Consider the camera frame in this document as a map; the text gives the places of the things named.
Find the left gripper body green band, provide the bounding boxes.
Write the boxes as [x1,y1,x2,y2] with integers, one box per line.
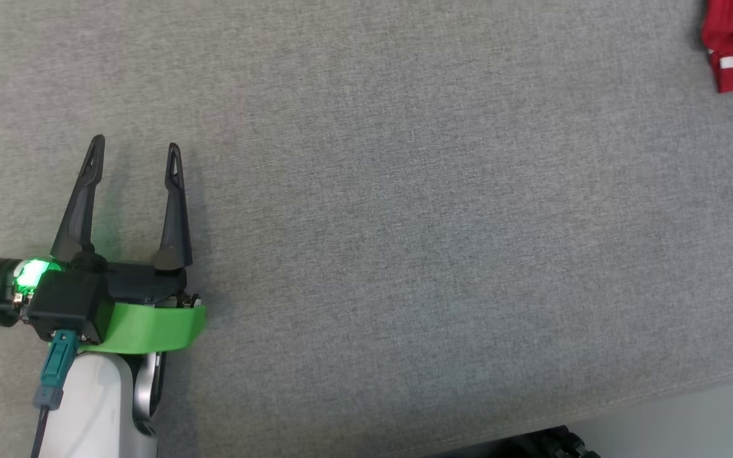
[0,256,207,354]

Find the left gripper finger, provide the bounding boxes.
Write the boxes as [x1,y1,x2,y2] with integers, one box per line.
[153,143,193,271]
[50,134,106,261]

